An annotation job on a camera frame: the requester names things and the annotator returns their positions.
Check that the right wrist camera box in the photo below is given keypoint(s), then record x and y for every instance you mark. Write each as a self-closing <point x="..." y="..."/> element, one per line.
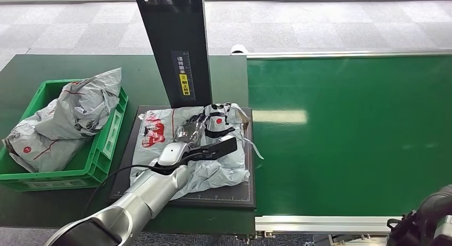
<point x="445" y="228"/>

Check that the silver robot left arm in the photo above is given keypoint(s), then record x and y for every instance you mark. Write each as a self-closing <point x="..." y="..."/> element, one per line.
<point x="148" y="195"/>

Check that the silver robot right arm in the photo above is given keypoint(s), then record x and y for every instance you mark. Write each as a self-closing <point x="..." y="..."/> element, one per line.
<point x="406" y="230"/>

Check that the black weighing scale platform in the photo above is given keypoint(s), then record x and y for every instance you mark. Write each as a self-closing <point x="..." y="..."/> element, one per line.
<point x="226" y="198"/>

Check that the metal conveyor underframe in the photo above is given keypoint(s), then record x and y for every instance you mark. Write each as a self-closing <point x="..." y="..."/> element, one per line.
<point x="335" y="240"/>

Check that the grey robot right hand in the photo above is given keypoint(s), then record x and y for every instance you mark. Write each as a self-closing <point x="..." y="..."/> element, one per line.
<point x="439" y="202"/>

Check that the aluminium conveyor rail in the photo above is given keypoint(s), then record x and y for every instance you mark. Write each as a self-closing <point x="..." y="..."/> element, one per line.
<point x="353" y="54"/>
<point x="325" y="224"/>

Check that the green conveyor belt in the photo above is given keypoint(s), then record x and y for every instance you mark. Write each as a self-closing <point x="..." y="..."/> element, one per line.
<point x="353" y="131"/>

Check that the crumpled grey courier bag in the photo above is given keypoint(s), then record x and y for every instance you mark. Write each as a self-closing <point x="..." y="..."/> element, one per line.
<point x="86" y="103"/>

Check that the green plastic basket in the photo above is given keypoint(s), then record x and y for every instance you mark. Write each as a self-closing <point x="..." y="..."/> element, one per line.
<point x="91" y="166"/>

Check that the white conveyor roller end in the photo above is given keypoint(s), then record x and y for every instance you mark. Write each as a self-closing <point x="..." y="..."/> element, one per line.
<point x="239" y="49"/>

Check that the white courier bag red print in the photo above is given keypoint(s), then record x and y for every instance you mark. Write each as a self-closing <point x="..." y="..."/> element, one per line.
<point x="215" y="174"/>

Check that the black yellow column label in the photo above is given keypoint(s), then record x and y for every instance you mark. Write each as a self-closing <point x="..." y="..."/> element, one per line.
<point x="183" y="75"/>

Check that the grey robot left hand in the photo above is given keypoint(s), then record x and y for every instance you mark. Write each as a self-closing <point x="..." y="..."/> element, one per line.
<point x="190" y="131"/>

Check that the black scale column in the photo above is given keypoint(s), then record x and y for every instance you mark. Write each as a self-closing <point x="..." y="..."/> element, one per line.
<point x="173" y="32"/>

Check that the grey courier bag red dot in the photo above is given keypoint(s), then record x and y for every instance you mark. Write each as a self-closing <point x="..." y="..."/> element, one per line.
<point x="40" y="151"/>

